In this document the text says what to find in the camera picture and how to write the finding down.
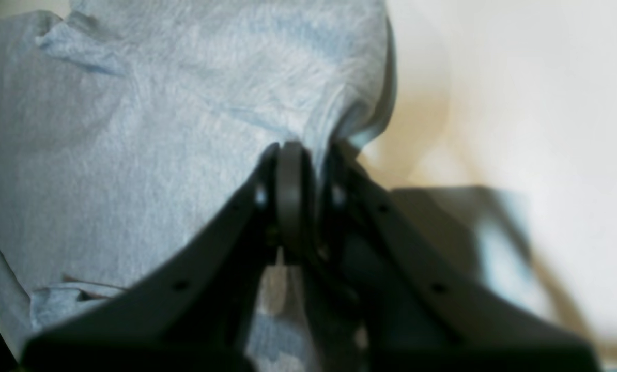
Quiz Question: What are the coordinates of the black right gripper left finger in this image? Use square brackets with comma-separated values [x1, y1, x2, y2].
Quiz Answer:
[21, 142, 304, 371]

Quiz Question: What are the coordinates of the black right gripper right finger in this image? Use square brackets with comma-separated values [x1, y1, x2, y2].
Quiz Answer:
[309, 145, 600, 371]

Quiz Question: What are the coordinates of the grey T-shirt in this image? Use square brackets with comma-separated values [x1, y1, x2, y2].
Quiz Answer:
[0, 1, 393, 360]

